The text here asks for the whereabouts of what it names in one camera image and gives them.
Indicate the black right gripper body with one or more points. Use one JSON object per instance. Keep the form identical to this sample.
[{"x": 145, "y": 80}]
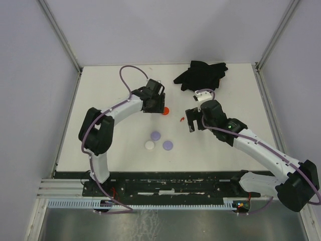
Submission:
[{"x": 193, "y": 114}]

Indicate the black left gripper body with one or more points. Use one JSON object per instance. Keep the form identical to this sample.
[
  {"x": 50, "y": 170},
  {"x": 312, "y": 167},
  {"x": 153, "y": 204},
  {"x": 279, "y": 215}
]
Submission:
[{"x": 157, "y": 105}]

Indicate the orange round charging case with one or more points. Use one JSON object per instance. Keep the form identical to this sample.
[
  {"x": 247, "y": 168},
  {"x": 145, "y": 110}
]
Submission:
[{"x": 166, "y": 111}]

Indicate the purple charging case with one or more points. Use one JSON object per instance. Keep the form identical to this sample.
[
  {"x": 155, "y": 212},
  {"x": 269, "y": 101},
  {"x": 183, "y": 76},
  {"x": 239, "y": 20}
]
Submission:
[
  {"x": 168, "y": 145},
  {"x": 155, "y": 136}
]

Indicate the white round charging case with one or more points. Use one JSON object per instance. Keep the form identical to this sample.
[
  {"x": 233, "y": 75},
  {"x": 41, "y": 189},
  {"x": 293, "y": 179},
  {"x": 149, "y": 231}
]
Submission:
[{"x": 149, "y": 145}]

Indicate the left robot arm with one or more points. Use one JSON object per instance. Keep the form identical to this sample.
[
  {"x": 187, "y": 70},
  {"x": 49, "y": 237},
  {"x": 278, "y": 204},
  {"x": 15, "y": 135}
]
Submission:
[{"x": 96, "y": 133}]

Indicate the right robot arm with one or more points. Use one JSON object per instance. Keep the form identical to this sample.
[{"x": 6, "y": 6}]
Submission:
[{"x": 292, "y": 181}]

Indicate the black cloth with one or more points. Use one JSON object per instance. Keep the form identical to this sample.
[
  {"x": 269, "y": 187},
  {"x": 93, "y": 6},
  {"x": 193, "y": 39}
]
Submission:
[{"x": 201, "y": 75}]

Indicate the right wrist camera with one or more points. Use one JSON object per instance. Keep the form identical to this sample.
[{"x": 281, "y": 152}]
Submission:
[{"x": 202, "y": 96}]

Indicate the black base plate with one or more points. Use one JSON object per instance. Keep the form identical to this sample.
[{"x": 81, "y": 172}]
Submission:
[{"x": 169, "y": 187}]

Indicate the aluminium frame rail right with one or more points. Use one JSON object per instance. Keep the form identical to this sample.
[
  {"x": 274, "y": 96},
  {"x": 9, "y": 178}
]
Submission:
[{"x": 283, "y": 23}]

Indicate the aluminium frame rail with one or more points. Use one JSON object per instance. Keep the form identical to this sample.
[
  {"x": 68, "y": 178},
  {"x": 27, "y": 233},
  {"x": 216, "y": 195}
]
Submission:
[
  {"x": 283, "y": 23},
  {"x": 59, "y": 33}
]

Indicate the blue-white cable duct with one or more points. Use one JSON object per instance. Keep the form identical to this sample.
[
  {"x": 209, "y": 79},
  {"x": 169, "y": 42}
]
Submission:
[{"x": 104, "y": 204}]

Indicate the aluminium frame rail left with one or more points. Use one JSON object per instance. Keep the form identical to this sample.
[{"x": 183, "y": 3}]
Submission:
[{"x": 59, "y": 33}]

